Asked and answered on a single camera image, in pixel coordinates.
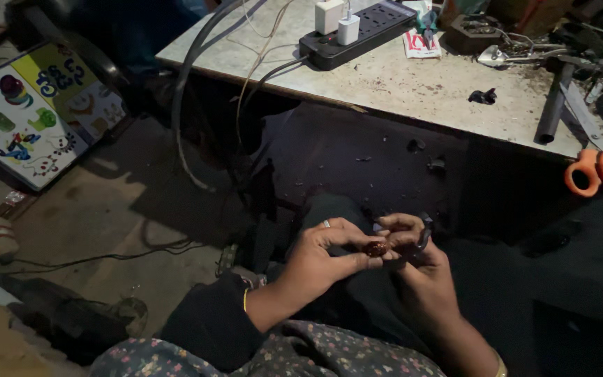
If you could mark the small black scrap piece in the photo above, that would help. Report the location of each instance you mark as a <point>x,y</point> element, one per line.
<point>483,96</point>

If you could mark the heap of metal tools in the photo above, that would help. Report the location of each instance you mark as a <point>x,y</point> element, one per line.
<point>558,42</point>

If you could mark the black cloth on lap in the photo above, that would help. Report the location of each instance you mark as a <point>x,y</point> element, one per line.
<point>516,293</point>

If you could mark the person's left hand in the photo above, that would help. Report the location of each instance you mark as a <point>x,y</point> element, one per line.
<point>314,259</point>

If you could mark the gold wrist bangle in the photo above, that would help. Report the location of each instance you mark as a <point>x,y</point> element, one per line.
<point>245,299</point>

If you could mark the black curved strip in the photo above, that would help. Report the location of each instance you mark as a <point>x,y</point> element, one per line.
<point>425,233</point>

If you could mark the black metal pipe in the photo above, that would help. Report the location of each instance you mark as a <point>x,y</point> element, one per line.
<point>552,107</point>

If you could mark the floral patterned clothing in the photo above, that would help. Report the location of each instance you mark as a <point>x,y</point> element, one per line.
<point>259,356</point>

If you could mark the small brown round bead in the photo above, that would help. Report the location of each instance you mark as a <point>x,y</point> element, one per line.
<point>376,249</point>

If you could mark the large white charger adapter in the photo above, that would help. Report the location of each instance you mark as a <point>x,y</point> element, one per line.
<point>328,14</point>

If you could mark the colourful printed poster board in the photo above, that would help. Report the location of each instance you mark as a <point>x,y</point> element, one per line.
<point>34,112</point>

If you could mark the small white charger adapter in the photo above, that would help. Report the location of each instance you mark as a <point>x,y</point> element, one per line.
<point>348,29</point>

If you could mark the red and white packet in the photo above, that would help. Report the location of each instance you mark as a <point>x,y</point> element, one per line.
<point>421,43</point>

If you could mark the dark wooden block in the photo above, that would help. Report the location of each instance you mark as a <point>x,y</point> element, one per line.
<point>471,34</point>

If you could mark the black power strip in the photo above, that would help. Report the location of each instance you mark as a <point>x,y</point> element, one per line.
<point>359,31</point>

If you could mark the flat grey metal bar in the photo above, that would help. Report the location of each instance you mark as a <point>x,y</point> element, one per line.
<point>584,118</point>

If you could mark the person's right hand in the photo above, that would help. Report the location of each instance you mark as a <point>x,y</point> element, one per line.
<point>421,272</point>

